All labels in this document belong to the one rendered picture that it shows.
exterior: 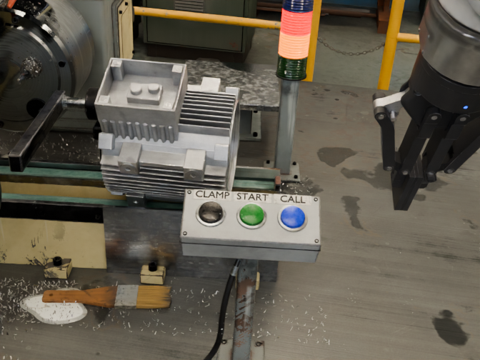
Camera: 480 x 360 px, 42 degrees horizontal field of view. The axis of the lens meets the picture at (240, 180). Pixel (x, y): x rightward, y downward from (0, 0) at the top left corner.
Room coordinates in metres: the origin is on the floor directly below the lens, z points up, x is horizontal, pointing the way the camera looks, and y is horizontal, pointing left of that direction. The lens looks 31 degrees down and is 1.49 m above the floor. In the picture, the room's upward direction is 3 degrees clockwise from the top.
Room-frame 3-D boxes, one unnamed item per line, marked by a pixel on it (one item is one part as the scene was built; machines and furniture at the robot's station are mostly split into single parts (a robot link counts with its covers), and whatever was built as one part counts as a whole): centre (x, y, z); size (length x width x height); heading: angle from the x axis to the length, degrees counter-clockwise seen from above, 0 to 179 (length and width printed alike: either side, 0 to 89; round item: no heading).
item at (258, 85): (1.45, 0.04, 0.86); 0.27 x 0.24 x 0.12; 0
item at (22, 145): (0.94, 0.34, 1.02); 0.26 x 0.04 x 0.03; 0
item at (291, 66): (1.22, -0.09, 1.05); 0.06 x 0.06 x 0.04
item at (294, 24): (1.22, -0.09, 1.14); 0.06 x 0.06 x 0.04
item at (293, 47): (1.22, -0.09, 1.10); 0.06 x 0.06 x 0.04
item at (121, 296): (0.77, 0.20, 0.80); 0.21 x 0.05 x 0.01; 95
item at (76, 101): (1.05, 0.30, 1.01); 0.08 x 0.02 x 0.02; 90
